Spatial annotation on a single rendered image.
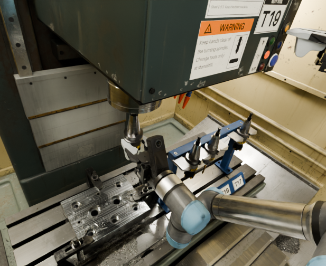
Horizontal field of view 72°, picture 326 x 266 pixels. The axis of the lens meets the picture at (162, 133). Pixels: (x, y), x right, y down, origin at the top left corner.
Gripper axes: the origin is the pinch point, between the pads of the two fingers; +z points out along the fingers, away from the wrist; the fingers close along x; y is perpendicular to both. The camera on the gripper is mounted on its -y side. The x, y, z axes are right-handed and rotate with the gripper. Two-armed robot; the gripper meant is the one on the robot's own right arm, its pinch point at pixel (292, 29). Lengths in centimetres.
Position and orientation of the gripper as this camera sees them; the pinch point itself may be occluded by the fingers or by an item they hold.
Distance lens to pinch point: 68.2
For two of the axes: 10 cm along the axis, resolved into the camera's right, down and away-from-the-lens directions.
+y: -1.1, 7.9, 6.0
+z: -9.2, -3.1, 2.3
